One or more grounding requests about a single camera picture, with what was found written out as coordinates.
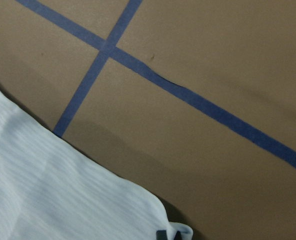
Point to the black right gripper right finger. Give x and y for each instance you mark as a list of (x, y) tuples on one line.
[(177, 236)]

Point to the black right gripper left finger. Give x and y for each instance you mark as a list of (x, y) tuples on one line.
[(161, 235)]

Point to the light blue striped shirt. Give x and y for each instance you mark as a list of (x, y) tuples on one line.
[(51, 191)]

